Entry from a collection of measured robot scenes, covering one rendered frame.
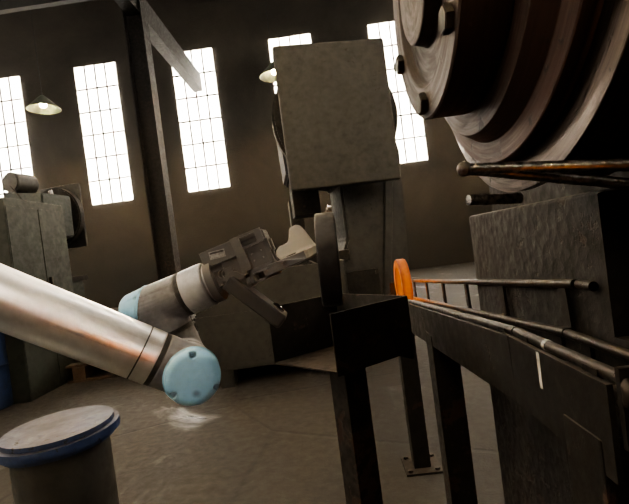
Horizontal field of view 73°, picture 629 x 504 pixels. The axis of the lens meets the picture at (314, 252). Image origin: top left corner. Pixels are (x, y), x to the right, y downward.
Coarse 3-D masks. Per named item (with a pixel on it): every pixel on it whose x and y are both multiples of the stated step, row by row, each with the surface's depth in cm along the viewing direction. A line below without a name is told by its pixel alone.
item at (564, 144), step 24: (624, 0) 29; (600, 24) 31; (624, 24) 29; (600, 48) 32; (624, 48) 29; (600, 72) 32; (624, 72) 30; (576, 96) 35; (600, 96) 32; (624, 96) 33; (576, 120) 35; (600, 120) 34; (624, 120) 35; (552, 144) 39; (576, 144) 36; (600, 144) 38; (624, 144) 39
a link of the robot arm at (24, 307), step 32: (0, 288) 51; (32, 288) 53; (0, 320) 51; (32, 320) 51; (64, 320) 53; (96, 320) 54; (128, 320) 57; (64, 352) 54; (96, 352) 54; (128, 352) 55; (160, 352) 57; (192, 352) 57; (160, 384) 57; (192, 384) 56
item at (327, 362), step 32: (288, 320) 105; (320, 320) 110; (352, 320) 83; (384, 320) 88; (288, 352) 104; (320, 352) 105; (352, 352) 83; (384, 352) 87; (352, 384) 92; (352, 416) 91; (352, 448) 92; (352, 480) 93
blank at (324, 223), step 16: (320, 224) 66; (320, 240) 64; (336, 240) 64; (320, 256) 63; (336, 256) 63; (320, 272) 64; (336, 272) 63; (320, 288) 65; (336, 288) 65; (336, 304) 68
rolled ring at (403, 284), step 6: (396, 264) 154; (402, 264) 150; (396, 270) 158; (402, 270) 148; (408, 270) 148; (396, 276) 161; (402, 276) 147; (408, 276) 147; (396, 282) 161; (402, 282) 146; (408, 282) 146; (396, 288) 161; (402, 288) 147; (408, 288) 146; (402, 294) 149; (408, 294) 146
